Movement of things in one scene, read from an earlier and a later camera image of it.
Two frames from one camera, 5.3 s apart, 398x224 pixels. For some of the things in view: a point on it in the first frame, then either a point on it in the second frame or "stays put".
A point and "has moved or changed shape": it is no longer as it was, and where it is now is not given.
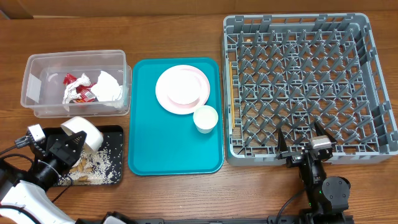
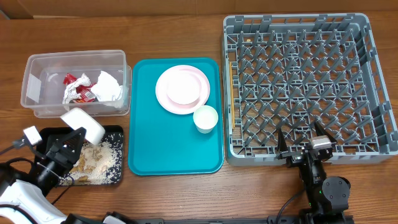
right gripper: (294, 156) stays put
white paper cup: (205, 118) stays put
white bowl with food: (94, 139) has moved or changed shape
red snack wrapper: (85, 91) stays put
